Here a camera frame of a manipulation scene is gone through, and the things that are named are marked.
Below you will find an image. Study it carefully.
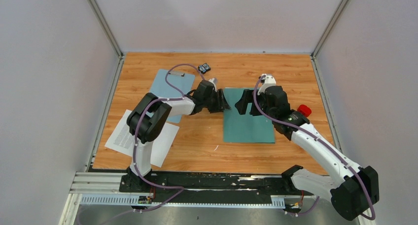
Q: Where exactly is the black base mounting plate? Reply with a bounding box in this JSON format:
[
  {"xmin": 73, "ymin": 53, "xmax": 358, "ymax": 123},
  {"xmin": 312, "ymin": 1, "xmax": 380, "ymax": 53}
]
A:
[{"xmin": 119, "ymin": 171, "xmax": 311, "ymax": 205}]

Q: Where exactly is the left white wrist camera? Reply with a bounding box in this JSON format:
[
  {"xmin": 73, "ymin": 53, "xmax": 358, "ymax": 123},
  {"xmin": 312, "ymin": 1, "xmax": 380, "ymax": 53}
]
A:
[{"xmin": 209, "ymin": 77, "xmax": 218, "ymax": 92}]

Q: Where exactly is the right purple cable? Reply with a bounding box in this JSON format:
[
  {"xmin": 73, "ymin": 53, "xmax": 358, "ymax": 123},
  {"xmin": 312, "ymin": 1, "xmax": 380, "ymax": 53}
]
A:
[{"xmin": 252, "ymin": 75, "xmax": 376, "ymax": 222}]

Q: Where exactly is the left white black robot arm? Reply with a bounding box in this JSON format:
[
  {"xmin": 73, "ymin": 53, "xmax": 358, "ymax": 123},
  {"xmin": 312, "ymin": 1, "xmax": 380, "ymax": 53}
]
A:
[{"xmin": 121, "ymin": 78, "xmax": 231, "ymax": 192}]

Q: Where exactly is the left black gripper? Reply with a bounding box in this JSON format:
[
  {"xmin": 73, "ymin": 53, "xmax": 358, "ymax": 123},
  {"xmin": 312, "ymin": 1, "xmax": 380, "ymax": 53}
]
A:
[{"xmin": 203, "ymin": 89, "xmax": 232, "ymax": 114}]

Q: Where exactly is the green file folder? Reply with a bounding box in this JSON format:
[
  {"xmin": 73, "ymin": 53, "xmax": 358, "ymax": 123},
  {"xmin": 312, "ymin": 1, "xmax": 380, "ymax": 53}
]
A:
[{"xmin": 223, "ymin": 88, "xmax": 276, "ymax": 144}]

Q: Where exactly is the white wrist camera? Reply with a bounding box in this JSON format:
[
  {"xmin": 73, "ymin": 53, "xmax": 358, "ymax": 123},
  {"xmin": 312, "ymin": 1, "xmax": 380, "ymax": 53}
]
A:
[
  {"xmin": 257, "ymin": 74, "xmax": 276, "ymax": 95},
  {"xmin": 209, "ymin": 77, "xmax": 218, "ymax": 92}
]

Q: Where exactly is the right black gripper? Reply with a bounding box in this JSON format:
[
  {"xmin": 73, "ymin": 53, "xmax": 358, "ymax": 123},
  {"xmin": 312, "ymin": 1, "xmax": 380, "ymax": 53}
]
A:
[{"xmin": 235, "ymin": 89, "xmax": 276, "ymax": 120}]

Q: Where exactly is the aluminium frame rail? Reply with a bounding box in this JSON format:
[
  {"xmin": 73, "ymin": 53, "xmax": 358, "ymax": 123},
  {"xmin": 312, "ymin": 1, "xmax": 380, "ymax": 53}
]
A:
[{"xmin": 67, "ymin": 171, "xmax": 368, "ymax": 209}]

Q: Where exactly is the small red object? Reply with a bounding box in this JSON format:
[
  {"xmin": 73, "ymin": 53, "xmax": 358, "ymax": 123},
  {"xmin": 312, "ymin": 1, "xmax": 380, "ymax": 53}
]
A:
[{"xmin": 297, "ymin": 104, "xmax": 312, "ymax": 117}]

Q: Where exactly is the light blue clipboard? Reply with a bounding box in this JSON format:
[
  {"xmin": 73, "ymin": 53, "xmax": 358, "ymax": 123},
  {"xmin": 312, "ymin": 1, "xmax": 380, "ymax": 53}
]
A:
[{"xmin": 149, "ymin": 69, "xmax": 195, "ymax": 123}]

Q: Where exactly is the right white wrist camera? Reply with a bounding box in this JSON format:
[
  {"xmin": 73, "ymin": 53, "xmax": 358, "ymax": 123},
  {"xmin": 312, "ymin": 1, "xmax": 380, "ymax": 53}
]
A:
[{"xmin": 257, "ymin": 74, "xmax": 276, "ymax": 95}]

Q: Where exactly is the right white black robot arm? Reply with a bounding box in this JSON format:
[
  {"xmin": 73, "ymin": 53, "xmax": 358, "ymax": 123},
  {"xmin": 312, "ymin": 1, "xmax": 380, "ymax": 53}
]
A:
[{"xmin": 235, "ymin": 86, "xmax": 380, "ymax": 221}]

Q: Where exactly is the paper sheet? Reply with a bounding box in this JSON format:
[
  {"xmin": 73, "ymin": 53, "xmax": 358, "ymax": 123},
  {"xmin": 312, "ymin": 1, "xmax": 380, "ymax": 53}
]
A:
[{"xmin": 105, "ymin": 110, "xmax": 179, "ymax": 167}]

